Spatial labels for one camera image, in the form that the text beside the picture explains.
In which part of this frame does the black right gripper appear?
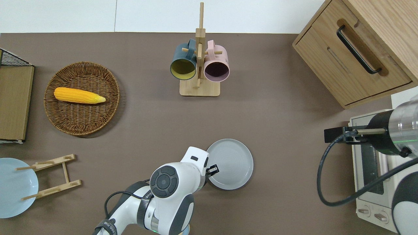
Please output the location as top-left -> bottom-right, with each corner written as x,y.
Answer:
324,125 -> 373,144

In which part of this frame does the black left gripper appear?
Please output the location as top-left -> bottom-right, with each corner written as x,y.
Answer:
205,164 -> 220,179

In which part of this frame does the gray round plate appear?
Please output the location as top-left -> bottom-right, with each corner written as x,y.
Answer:
206,139 -> 254,190

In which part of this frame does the wooden plate rack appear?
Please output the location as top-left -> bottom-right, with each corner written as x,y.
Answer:
16,154 -> 82,201

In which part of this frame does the light blue plate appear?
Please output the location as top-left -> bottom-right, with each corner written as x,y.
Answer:
0,158 -> 39,219

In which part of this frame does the white toaster oven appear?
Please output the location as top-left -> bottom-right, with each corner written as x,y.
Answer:
348,109 -> 418,234

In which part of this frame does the wooden cabinet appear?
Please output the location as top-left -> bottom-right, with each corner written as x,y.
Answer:
292,0 -> 418,110

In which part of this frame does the wooden mug tree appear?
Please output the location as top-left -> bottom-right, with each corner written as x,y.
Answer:
179,2 -> 221,97

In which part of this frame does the pink mug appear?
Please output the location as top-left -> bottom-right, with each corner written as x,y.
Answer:
203,40 -> 230,82

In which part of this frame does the dark blue mug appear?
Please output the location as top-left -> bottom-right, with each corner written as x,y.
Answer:
169,39 -> 198,81

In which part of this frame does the round wicker basket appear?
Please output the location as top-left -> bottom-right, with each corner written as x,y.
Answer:
44,61 -> 121,136

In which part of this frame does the yellow corn cob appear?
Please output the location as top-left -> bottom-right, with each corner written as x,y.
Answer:
54,87 -> 106,104

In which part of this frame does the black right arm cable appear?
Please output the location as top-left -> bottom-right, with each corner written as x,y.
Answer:
317,130 -> 418,207

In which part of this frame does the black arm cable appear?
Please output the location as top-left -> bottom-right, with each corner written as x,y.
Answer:
104,191 -> 151,226
317,130 -> 418,207

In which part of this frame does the black cabinet handle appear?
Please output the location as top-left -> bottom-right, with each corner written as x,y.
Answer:
336,25 -> 382,75

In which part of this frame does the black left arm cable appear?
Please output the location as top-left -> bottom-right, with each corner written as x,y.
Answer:
104,191 -> 151,226

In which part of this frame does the black wire rack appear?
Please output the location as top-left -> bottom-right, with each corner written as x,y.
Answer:
0,48 -> 34,68

